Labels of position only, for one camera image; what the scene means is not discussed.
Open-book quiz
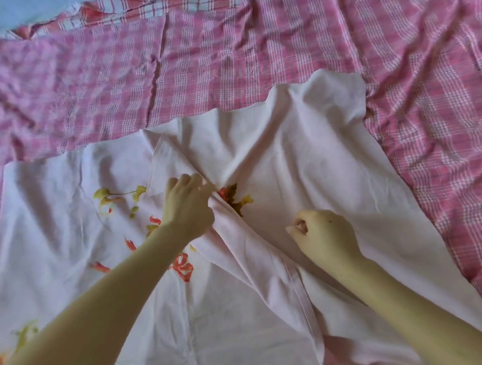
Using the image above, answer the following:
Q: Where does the person's left hand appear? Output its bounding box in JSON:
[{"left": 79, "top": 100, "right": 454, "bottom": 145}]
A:
[{"left": 157, "top": 171, "right": 221, "bottom": 245}]

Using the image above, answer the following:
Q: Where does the white bed sheet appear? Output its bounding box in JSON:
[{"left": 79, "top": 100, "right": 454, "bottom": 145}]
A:
[{"left": 0, "top": 0, "right": 137, "bottom": 38}]

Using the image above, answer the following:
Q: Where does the person's left forearm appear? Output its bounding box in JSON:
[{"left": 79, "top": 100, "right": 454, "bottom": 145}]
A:
[{"left": 0, "top": 222, "right": 199, "bottom": 365}]

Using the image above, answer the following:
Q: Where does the person's right hand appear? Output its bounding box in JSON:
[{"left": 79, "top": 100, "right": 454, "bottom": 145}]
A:
[{"left": 283, "top": 205, "right": 365, "bottom": 277}]

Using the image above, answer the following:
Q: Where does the pink gingham sheet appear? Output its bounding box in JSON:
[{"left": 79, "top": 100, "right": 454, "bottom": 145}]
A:
[{"left": 0, "top": 0, "right": 482, "bottom": 357}]

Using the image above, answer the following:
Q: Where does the person's right forearm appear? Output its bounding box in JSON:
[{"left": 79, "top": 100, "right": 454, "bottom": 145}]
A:
[{"left": 334, "top": 247, "right": 482, "bottom": 365}]

